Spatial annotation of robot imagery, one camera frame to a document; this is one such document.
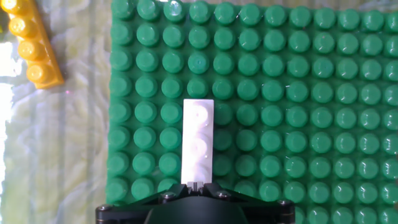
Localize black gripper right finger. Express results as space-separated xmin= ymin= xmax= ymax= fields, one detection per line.
xmin=198 ymin=182 xmax=295 ymax=224

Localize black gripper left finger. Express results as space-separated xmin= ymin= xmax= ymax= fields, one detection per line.
xmin=95 ymin=182 xmax=197 ymax=224

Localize white four-stud block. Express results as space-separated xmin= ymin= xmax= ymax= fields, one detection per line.
xmin=180 ymin=98 xmax=215 ymax=187

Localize yellow-orange four-stud block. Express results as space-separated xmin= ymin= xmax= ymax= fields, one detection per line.
xmin=0 ymin=0 xmax=65 ymax=90

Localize green studded baseplate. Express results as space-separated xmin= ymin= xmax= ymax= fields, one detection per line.
xmin=105 ymin=0 xmax=398 ymax=224

